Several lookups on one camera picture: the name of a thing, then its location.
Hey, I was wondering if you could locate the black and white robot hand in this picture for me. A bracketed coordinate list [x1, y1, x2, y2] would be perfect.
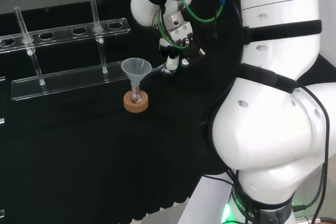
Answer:
[159, 20, 207, 75]

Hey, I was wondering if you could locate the clear plastic funnel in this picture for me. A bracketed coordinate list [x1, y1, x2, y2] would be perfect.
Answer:
[120, 58, 153, 94]

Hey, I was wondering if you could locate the clear acrylic funnel stand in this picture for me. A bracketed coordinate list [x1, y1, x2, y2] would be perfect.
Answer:
[0, 0, 132, 102]

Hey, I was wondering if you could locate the small round-bottom glass flask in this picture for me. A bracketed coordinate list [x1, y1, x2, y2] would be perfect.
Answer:
[130, 82, 144, 104]

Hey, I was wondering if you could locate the black bench cloth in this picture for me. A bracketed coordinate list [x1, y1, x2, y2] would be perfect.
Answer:
[0, 0, 336, 221]

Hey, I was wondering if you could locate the green cable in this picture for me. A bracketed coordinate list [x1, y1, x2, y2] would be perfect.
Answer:
[154, 0, 223, 50]

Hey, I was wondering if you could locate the cork ring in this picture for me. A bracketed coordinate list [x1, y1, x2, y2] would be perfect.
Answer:
[123, 90, 150, 114]

